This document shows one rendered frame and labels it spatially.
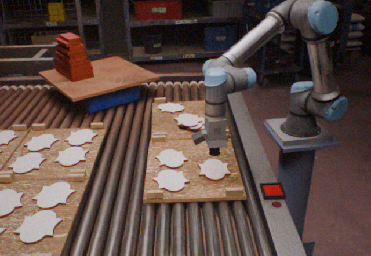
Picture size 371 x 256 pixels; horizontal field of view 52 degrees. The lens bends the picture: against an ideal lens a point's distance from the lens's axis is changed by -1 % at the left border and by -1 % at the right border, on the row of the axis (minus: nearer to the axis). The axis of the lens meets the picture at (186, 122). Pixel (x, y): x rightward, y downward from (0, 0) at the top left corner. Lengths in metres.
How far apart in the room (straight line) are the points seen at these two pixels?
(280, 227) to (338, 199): 1.79
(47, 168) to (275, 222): 0.87
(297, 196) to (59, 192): 1.15
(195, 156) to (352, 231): 1.50
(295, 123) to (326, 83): 0.29
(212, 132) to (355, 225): 1.70
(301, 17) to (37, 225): 1.15
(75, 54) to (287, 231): 1.39
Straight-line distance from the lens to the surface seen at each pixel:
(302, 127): 1.84
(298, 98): 1.80
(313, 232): 2.70
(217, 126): 1.33
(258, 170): 1.52
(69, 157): 1.60
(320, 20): 1.49
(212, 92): 1.28
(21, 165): 1.62
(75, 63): 2.12
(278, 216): 1.31
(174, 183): 1.38
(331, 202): 2.99
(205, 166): 1.47
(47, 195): 1.41
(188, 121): 1.76
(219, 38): 5.85
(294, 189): 2.00
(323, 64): 1.61
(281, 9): 1.58
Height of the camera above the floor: 1.74
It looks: 26 degrees down
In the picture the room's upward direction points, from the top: 1 degrees counter-clockwise
